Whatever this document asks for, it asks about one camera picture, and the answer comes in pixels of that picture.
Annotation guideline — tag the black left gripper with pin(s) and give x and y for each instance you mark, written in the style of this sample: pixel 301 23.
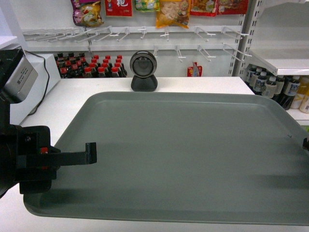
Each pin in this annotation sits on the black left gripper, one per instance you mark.
pixel 23 158

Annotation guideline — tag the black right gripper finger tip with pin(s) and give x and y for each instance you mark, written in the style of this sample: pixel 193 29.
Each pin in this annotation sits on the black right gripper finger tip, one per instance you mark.
pixel 306 144

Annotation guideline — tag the grey silver tray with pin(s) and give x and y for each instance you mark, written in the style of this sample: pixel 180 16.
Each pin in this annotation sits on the grey silver tray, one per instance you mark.
pixel 182 157

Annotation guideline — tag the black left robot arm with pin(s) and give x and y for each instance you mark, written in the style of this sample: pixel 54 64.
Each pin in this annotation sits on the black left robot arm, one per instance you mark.
pixel 26 155

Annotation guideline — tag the soy sauce bottle group front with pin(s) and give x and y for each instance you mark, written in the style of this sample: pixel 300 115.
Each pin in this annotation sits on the soy sauce bottle group front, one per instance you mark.
pixel 77 66

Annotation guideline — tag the white cash register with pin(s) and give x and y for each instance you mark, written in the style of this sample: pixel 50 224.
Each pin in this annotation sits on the white cash register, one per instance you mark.
pixel 25 80

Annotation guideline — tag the black barcode scanner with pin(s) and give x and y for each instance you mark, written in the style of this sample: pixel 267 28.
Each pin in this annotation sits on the black barcode scanner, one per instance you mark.
pixel 143 65

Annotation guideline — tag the red pouch behind counter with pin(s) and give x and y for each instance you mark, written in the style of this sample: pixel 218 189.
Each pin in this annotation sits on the red pouch behind counter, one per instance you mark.
pixel 195 70

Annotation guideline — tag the white slotted shelf upright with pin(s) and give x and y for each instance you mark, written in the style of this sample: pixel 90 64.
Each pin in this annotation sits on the white slotted shelf upright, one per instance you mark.
pixel 248 26

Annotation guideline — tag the purple hotpot seasoning bag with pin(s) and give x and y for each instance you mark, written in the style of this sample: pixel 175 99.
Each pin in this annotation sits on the purple hotpot seasoning bag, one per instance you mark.
pixel 86 13

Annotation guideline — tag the red seasoning bag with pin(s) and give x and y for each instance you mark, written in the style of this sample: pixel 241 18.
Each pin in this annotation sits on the red seasoning bag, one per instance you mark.
pixel 118 8

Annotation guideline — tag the red chili bag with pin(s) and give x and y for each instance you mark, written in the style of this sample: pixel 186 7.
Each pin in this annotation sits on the red chili bag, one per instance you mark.
pixel 232 7

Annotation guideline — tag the green yellow snack bag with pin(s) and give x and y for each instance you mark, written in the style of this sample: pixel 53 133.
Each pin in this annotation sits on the green yellow snack bag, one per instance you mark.
pixel 147 5

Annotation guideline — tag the red spicy food bag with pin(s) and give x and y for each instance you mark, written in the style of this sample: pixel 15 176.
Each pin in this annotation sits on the red spicy food bag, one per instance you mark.
pixel 206 8

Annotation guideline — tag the orange yellow fungus bag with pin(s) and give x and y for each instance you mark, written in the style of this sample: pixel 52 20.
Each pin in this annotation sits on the orange yellow fungus bag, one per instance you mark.
pixel 173 13

